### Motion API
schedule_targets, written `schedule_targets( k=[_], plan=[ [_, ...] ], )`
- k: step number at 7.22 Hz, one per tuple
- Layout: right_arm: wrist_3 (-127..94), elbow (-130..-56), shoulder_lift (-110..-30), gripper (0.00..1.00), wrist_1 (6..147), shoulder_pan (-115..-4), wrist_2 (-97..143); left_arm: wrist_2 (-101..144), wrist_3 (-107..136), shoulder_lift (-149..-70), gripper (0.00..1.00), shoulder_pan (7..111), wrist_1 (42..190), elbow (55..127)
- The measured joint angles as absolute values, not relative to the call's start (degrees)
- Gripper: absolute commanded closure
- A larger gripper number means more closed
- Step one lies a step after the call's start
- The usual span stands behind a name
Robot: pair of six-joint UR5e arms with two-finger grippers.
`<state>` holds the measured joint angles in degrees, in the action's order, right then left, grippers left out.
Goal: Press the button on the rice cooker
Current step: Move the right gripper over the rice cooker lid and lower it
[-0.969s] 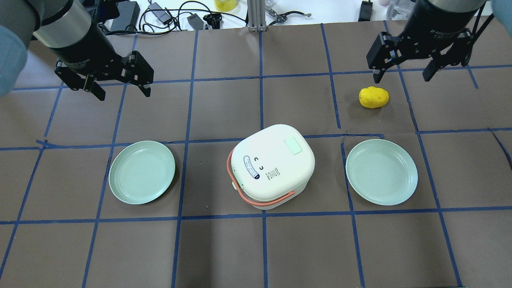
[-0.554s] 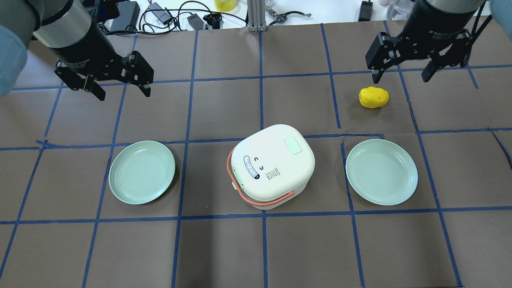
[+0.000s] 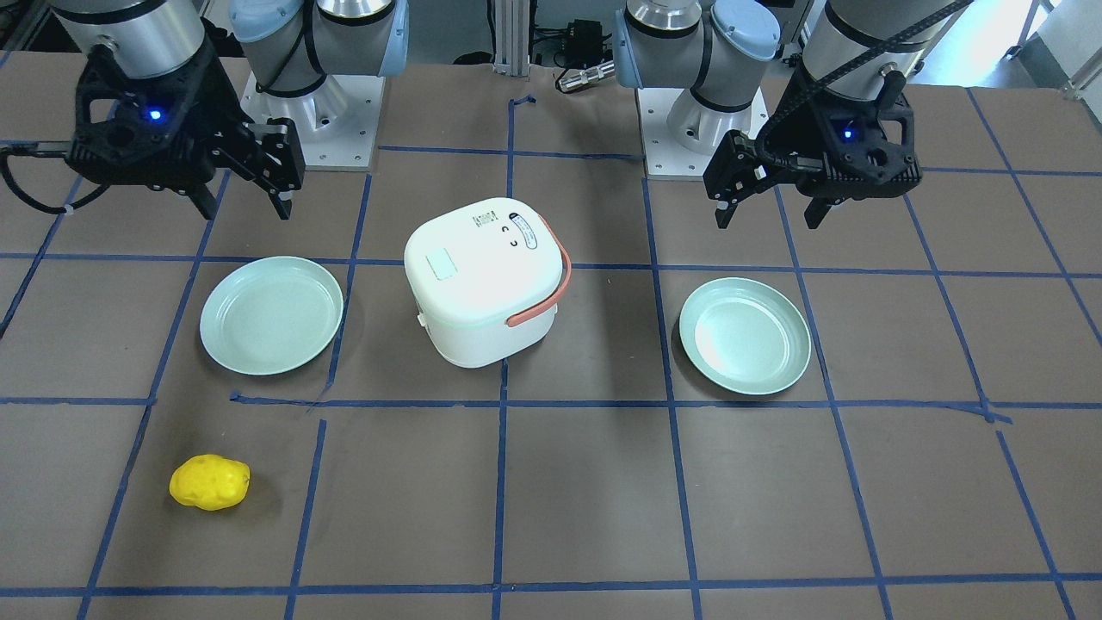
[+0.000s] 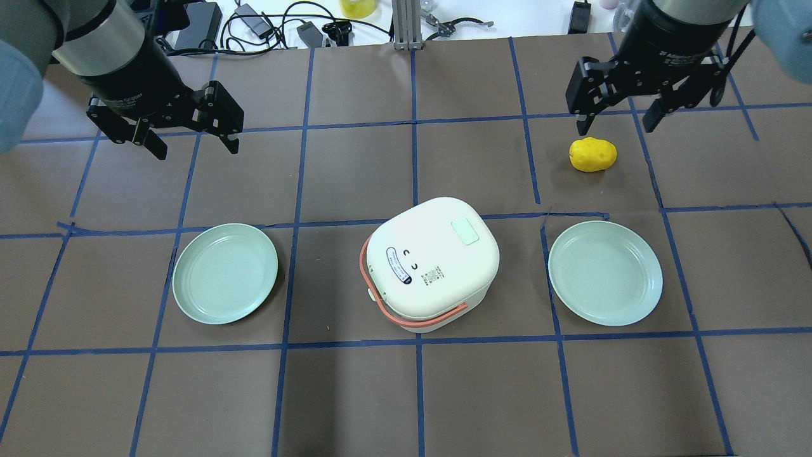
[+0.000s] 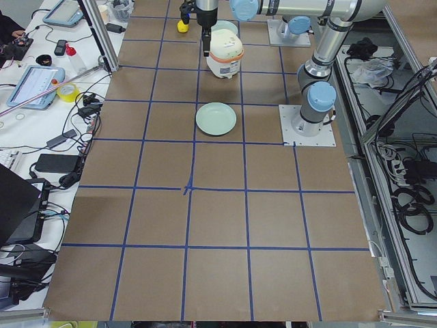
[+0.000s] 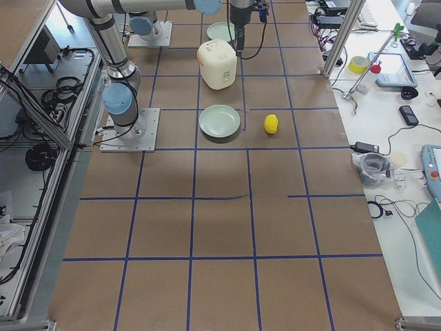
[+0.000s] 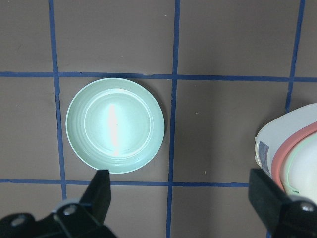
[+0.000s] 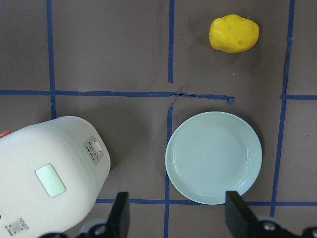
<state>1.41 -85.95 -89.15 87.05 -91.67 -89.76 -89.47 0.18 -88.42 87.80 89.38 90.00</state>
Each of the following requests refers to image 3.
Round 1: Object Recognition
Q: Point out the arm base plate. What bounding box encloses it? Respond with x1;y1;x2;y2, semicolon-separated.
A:
636;88;768;181
240;74;387;172

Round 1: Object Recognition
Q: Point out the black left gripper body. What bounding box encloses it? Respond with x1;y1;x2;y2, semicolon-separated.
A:
702;67;922;202

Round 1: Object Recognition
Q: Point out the white rice cooker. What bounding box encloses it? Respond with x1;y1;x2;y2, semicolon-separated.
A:
403;197;573;369

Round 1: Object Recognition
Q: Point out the aluminium frame post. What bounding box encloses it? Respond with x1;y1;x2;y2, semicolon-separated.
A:
489;0;534;79

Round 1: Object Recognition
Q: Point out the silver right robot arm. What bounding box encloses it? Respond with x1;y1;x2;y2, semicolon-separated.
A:
50;1;409;220

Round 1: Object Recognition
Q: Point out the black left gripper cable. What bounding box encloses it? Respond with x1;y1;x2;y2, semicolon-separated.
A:
758;0;977;173

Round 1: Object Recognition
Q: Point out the light green plate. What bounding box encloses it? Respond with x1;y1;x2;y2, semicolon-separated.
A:
198;255;345;376
678;278;812;396

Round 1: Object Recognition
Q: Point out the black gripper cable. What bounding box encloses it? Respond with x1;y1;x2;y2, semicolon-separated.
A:
758;0;977;173
0;145;108;216

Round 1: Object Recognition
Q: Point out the yellow toy potato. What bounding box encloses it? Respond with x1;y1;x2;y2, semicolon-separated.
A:
168;454;251;512

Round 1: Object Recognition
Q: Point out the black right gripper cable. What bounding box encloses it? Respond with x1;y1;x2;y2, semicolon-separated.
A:
0;145;108;216

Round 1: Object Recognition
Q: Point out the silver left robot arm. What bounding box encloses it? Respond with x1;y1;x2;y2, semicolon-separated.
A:
611;1;966;229

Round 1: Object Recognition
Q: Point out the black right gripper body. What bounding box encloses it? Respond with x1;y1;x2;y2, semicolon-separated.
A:
66;43;304;194

